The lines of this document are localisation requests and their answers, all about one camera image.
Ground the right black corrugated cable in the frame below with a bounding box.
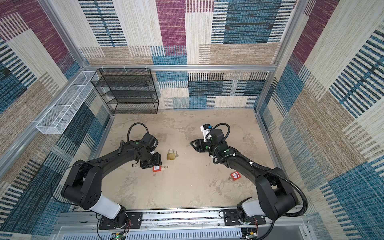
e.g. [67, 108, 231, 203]
[209, 122, 309, 218]

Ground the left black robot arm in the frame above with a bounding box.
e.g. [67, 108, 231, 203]
[61, 133, 161, 228]

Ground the black mounting plate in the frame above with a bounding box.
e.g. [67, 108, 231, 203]
[219, 209, 266, 226]
[98, 212, 143, 230]

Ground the black wire shelf rack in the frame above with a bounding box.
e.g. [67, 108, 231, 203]
[91, 68, 159, 114]

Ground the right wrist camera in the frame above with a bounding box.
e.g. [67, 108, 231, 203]
[201, 124, 213, 142]

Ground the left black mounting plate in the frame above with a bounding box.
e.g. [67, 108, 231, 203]
[98, 212, 143, 230]

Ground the red padlock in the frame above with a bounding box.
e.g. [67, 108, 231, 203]
[153, 166, 168, 173]
[230, 172, 241, 181]

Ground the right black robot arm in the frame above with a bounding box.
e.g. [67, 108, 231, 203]
[191, 129, 299, 220]

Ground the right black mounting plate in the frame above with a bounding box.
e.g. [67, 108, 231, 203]
[219, 209, 266, 226]

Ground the left black cable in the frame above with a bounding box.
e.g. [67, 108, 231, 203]
[126, 122, 150, 144]

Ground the brass padlock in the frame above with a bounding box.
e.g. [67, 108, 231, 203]
[167, 149, 179, 161]

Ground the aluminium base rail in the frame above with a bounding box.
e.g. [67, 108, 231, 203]
[50, 207, 316, 240]

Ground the white wire mesh basket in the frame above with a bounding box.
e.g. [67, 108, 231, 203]
[36, 71, 95, 135]

